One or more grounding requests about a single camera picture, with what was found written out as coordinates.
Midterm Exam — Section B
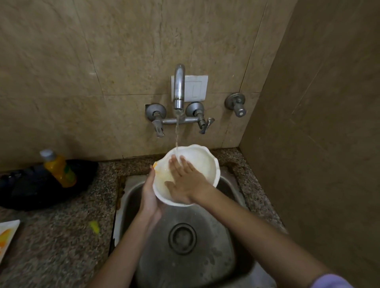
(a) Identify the person's left hand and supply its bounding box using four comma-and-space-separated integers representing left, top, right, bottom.
138, 166, 163, 222

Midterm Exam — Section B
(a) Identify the person's right hand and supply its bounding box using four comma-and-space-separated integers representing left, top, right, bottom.
165, 154, 215, 205

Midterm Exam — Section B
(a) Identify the white scalloped bowl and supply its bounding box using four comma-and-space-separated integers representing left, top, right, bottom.
152, 144, 220, 207

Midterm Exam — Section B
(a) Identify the person's left forearm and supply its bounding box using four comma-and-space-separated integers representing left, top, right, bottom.
86, 214, 158, 288

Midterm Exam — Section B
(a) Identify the person's right forearm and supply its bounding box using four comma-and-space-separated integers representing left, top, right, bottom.
194, 186, 331, 288

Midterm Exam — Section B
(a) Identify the sink drain strainer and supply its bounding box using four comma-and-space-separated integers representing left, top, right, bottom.
168, 223, 198, 256

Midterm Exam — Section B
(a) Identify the stainless steel sink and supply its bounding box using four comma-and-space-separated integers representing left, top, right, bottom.
113, 170, 278, 288

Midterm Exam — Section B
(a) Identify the yellow dish soap bottle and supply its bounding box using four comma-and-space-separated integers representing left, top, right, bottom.
40, 149, 77, 189

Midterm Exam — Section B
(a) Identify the black bag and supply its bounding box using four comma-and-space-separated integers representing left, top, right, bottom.
0, 159, 99, 212

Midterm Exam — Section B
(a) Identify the white plate with orange stains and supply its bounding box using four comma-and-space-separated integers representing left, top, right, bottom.
0, 220, 21, 264

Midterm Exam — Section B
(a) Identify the lavender sleeve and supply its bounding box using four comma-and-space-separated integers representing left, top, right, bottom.
310, 274, 357, 288

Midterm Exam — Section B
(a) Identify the chrome wall mixer tap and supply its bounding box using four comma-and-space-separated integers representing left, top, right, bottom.
145, 64, 215, 138

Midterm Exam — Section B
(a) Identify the white wall switch plate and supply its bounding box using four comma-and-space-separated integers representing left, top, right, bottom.
171, 75, 208, 102

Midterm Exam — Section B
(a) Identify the chrome wall stop valve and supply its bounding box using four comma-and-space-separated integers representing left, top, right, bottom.
224, 93, 247, 118

